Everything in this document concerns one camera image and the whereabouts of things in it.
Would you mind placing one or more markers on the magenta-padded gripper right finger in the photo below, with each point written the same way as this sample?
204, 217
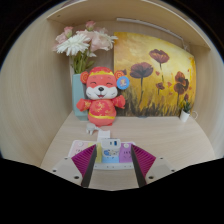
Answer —
144, 160

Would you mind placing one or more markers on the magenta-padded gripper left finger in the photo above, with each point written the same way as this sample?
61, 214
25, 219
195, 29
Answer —
83, 160

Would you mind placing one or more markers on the white pastel power strip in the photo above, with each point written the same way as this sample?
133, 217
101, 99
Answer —
79, 145

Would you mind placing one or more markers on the red plush toy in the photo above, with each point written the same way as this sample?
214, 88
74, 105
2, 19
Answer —
100, 106

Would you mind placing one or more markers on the small plant in white pot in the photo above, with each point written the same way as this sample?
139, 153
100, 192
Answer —
184, 115

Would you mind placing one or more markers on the yellow poppy painting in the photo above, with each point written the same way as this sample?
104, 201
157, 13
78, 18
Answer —
140, 50

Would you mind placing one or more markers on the pink and white flower bouquet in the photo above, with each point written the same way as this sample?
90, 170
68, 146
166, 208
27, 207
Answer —
75, 45

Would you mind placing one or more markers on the white light bar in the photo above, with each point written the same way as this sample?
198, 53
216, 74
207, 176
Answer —
150, 27

